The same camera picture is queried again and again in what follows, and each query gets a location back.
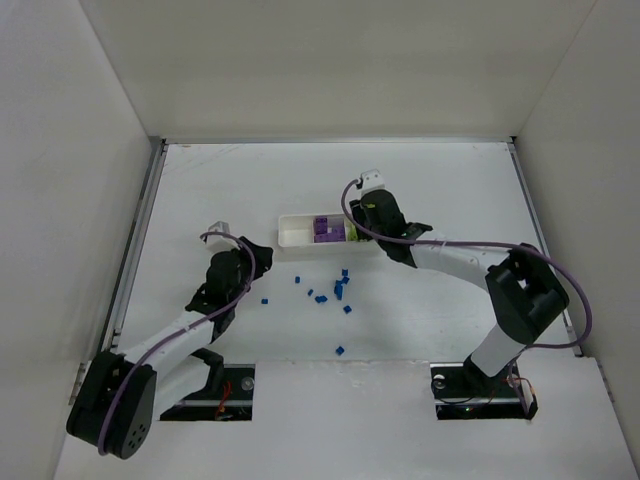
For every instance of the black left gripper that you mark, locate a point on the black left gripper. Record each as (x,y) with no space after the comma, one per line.
(255,257)

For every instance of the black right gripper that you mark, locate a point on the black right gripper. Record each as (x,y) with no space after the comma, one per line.
(364,211)

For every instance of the purple lego brick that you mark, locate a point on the purple lego brick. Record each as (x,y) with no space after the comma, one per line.
(332,235)

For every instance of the purple curved studded lego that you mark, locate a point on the purple curved studded lego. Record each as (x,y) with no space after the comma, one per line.
(320,225)

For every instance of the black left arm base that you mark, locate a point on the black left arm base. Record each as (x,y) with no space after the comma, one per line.
(219,392)

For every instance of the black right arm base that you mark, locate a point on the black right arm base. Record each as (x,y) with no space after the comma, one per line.
(460,395)

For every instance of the green lego brick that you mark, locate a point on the green lego brick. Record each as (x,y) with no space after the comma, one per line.
(351,234)

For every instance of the white three-compartment container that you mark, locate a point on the white three-compartment container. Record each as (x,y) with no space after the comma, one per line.
(295,239)

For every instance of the large blue curved lego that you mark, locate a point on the large blue curved lego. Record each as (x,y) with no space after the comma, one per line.
(339,287)

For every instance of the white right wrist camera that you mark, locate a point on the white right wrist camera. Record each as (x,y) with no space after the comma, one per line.
(370,180)

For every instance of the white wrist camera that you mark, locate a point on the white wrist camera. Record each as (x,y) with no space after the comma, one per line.
(216,237)
(370,180)

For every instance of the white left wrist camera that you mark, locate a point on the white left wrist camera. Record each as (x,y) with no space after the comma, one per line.
(216,237)

